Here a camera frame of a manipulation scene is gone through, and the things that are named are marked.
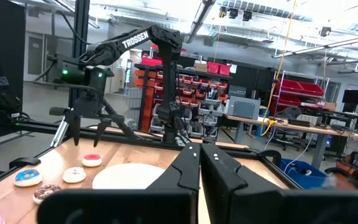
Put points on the blue plastic bin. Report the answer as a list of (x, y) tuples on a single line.
[(306, 179), (262, 129)]

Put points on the silver metal leg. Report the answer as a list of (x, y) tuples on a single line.
[(59, 133)]

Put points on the black office chair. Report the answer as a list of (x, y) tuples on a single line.
[(287, 115)]

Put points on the cardboard box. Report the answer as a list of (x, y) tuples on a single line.
[(200, 66)]

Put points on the grey machine housing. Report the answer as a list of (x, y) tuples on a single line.
[(243, 108)]

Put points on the wooden workbench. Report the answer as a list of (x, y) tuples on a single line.
[(291, 127)]

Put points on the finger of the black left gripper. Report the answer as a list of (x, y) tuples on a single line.
[(102, 127), (75, 127)]

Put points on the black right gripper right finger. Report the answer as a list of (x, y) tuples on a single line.
[(228, 193)]

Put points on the black partition panel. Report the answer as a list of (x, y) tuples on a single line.
[(17, 46)]

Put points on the small blue iced donut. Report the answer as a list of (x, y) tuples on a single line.
[(27, 177)]

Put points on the small chocolate iced donut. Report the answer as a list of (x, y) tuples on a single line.
[(43, 192)]

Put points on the red plastic storage bin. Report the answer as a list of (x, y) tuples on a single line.
[(224, 70), (213, 67), (151, 61)]

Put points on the small red iced donut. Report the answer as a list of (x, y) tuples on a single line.
[(92, 159)]

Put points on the black monitor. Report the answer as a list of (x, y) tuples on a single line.
[(353, 96)]

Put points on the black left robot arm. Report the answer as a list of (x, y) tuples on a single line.
[(135, 39)]

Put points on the rack with red bins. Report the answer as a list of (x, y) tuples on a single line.
[(297, 91)]

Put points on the small white sprinkled donut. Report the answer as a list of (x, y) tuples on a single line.
[(74, 175)]

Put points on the white round plate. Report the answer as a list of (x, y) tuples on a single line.
[(126, 177)]

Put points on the shelf rack with orange bins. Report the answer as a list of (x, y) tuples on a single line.
[(179, 99)]

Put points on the long ceiling light fixture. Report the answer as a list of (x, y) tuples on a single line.
[(199, 18), (325, 46)]

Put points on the black flat device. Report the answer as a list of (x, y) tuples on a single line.
[(298, 122)]

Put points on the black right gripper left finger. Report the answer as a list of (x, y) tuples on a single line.
[(172, 186)]

